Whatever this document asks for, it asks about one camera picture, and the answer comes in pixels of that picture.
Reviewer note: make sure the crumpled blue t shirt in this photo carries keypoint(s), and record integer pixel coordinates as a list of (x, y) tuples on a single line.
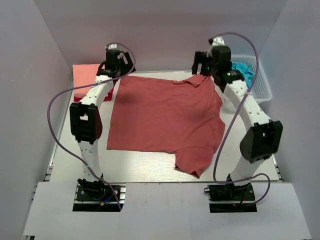
[(245, 70)]

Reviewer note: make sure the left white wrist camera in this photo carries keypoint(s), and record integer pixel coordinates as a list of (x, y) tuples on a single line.
[(111, 46)]

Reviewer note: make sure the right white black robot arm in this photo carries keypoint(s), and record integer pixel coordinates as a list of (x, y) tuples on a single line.
[(263, 135)]

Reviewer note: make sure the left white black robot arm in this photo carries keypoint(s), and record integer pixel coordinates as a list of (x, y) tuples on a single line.
[(85, 119)]

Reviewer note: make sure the dusty red t shirt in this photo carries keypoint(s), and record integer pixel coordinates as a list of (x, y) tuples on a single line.
[(175, 117)]

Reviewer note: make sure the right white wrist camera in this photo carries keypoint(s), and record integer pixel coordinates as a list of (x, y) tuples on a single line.
[(216, 41)]

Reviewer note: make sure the folded bright red t shirt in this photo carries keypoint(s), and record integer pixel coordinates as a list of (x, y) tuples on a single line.
[(94, 94)]

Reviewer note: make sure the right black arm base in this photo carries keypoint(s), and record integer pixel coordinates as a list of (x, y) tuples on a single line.
[(227, 198)]

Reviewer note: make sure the white plastic mesh basket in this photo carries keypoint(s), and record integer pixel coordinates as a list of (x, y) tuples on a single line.
[(261, 89)]

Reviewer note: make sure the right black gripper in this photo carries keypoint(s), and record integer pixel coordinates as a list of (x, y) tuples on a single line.
[(200, 58)]

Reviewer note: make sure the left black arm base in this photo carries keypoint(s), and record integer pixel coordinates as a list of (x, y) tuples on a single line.
[(97, 197)]

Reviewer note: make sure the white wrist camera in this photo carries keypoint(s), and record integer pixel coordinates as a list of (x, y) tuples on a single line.
[(111, 46), (216, 41)]

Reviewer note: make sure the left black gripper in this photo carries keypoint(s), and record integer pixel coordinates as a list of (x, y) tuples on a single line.
[(126, 66)]

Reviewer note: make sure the folded salmon pink t shirt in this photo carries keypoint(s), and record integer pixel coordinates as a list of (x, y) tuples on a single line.
[(83, 74)]

